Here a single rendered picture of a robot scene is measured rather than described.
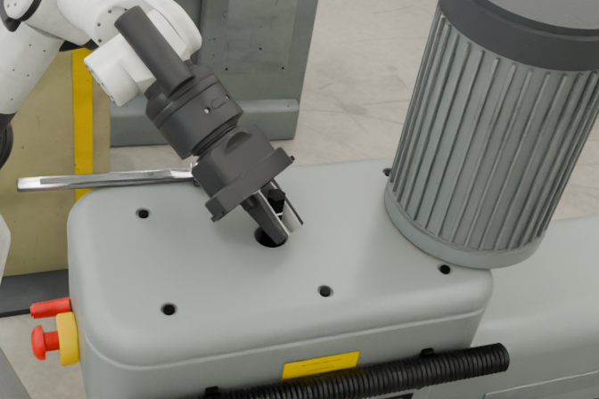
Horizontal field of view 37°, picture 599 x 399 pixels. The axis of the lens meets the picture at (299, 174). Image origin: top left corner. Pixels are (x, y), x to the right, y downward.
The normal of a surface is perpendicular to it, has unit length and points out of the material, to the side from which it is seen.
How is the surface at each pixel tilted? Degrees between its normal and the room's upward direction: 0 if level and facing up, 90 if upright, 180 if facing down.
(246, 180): 31
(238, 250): 0
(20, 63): 93
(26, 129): 90
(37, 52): 93
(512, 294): 0
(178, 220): 0
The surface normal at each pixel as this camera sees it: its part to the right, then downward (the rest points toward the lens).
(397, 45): 0.14, -0.76
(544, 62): -0.13, 0.63
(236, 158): 0.53, -0.41
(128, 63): 0.15, -0.11
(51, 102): 0.30, 0.65
